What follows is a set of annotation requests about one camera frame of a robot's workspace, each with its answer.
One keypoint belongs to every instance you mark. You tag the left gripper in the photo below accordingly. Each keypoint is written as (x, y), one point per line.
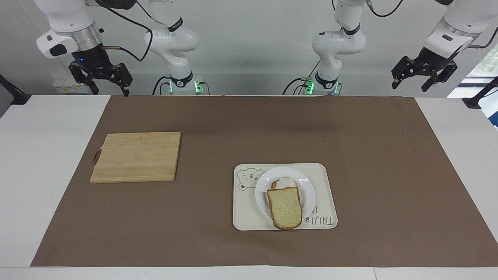
(435, 59)

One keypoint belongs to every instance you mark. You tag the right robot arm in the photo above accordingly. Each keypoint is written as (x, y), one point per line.
(171, 39)

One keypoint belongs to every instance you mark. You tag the black stand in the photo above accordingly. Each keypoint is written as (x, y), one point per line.
(479, 97)
(13, 94)

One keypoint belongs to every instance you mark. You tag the rear bread slice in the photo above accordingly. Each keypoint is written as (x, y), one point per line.
(286, 182)

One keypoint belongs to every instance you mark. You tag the cream tray with bear print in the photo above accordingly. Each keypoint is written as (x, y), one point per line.
(245, 210)

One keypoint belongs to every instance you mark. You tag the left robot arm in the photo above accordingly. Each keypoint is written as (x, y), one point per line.
(338, 41)

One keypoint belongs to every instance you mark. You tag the white round plate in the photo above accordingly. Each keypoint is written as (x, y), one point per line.
(307, 194)

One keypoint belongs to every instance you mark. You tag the wooden cutting board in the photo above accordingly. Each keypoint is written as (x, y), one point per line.
(136, 157)

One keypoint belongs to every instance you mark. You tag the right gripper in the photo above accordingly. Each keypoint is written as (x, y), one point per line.
(92, 57)

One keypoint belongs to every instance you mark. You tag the bread slice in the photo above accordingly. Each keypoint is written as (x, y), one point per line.
(286, 182)
(285, 210)

